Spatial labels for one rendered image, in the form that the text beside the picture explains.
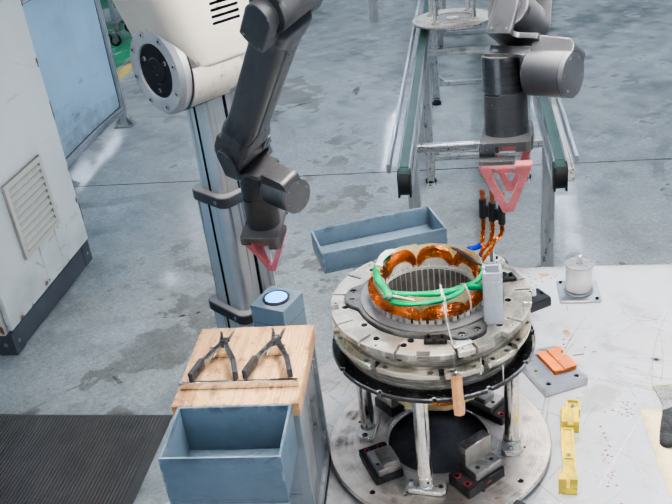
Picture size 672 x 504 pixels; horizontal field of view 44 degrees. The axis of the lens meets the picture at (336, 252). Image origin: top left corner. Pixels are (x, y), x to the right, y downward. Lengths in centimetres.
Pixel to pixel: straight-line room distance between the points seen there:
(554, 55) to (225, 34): 62
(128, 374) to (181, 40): 200
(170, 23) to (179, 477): 72
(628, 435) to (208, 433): 74
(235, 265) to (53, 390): 175
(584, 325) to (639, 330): 11
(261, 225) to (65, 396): 196
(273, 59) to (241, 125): 19
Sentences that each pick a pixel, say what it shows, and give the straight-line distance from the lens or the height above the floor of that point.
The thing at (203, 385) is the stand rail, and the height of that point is 107.
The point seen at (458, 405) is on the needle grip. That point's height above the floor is 102.
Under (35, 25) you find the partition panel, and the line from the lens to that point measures 498.
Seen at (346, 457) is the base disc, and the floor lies 80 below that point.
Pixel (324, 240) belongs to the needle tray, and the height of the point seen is 104.
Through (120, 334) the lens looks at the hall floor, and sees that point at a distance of 350.
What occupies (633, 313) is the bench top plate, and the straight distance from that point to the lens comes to 189.
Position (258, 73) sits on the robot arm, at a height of 151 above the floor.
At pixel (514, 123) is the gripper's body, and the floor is 142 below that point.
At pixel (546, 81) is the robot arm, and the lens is 107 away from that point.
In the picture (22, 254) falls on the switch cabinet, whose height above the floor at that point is 33.
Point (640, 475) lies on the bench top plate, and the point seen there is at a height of 78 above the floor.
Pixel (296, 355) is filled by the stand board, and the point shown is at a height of 106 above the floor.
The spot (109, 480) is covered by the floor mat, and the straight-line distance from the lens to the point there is 280.
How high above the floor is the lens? 181
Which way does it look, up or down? 29 degrees down
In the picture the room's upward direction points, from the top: 7 degrees counter-clockwise
